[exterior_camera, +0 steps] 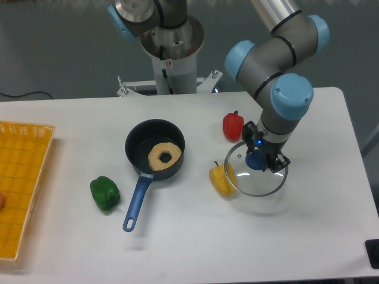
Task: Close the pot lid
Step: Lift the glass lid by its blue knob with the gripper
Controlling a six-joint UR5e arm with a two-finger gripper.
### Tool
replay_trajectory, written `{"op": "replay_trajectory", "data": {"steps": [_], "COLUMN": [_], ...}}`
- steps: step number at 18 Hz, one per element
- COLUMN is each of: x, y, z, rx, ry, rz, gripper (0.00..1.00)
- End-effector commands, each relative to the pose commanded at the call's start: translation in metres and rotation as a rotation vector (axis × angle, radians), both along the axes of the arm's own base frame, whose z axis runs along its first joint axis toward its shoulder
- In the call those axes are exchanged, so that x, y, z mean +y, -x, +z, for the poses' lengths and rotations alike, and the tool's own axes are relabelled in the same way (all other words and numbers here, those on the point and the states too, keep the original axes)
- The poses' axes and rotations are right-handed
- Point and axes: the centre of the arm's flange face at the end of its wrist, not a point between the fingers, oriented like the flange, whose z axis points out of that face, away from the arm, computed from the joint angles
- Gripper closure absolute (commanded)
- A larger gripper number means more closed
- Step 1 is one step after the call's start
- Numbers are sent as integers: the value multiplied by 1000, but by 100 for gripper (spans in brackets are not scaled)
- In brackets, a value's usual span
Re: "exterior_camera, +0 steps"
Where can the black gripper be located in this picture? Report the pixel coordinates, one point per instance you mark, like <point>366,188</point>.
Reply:
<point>274,160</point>

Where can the glass pot lid blue knob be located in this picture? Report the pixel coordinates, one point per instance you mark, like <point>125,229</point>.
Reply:
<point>244,172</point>

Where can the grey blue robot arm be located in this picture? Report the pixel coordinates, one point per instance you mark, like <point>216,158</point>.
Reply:
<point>263,70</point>

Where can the red bell pepper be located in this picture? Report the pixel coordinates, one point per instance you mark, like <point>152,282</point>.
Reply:
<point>232,126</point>

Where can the yellow bell pepper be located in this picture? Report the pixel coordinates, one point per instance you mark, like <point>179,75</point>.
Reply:
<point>219,181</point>

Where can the beige donut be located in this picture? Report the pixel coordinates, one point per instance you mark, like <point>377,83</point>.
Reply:
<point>163,156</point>

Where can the dark blue saucepan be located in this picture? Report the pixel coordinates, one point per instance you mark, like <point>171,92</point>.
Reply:
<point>139,143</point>

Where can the black device table corner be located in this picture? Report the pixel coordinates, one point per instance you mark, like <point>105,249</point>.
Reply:
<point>372,252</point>

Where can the green bell pepper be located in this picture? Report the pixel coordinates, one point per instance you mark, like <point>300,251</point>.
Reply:
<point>105,193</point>

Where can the yellow plastic basket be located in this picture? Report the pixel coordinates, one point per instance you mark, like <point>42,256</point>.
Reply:
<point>24,149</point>

